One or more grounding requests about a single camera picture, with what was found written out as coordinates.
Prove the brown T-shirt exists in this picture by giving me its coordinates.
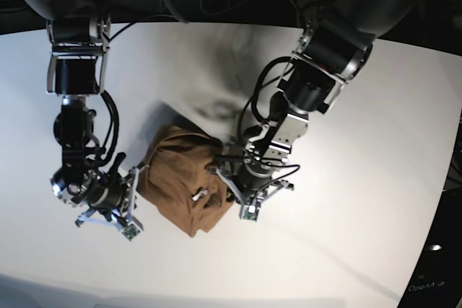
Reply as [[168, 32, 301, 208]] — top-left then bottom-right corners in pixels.
[[137, 125, 234, 238]]

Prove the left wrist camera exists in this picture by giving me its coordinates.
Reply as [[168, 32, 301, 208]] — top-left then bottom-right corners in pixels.
[[239, 205, 260, 222]]

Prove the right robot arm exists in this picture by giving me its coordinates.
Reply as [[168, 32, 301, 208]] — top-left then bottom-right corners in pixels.
[[24, 0, 144, 240]]

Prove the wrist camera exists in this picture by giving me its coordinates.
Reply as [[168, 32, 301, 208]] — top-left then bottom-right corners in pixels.
[[120, 224, 143, 242], [239, 205, 260, 222]]

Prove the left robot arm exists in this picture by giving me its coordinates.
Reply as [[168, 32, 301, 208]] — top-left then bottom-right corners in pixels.
[[216, 0, 418, 221]]

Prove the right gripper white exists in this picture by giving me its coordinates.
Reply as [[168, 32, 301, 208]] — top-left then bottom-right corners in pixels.
[[75, 164, 147, 232]]

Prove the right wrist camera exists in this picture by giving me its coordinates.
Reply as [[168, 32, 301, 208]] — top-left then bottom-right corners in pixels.
[[120, 224, 143, 242]]

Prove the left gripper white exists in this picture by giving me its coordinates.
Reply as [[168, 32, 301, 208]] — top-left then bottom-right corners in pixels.
[[206, 163, 295, 211]]

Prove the black OpenArm base plate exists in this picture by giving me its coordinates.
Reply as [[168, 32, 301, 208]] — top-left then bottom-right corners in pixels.
[[398, 188, 461, 308]]

